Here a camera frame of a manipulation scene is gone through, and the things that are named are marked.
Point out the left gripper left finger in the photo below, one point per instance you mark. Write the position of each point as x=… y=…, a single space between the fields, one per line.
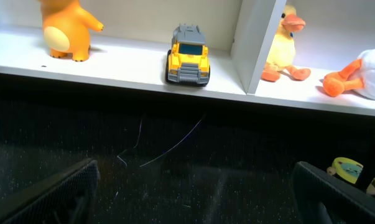
x=50 y=199

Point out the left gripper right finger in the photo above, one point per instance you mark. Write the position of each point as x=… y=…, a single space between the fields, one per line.
x=330 y=199

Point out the yellow rattle drum toy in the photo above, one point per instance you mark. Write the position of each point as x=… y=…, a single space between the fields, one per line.
x=345 y=169

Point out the yellow rubber duck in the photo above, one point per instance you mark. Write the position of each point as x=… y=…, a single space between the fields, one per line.
x=69 y=31

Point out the grey and yellow toy truck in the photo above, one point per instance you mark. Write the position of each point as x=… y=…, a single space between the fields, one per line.
x=188 y=62

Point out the white plush duck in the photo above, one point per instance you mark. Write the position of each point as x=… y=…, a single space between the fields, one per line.
x=372 y=74

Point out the white shelf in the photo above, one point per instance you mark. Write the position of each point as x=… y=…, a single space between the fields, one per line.
x=128 y=65

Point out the yellow plush duck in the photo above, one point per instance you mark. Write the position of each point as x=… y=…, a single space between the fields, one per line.
x=282 y=46

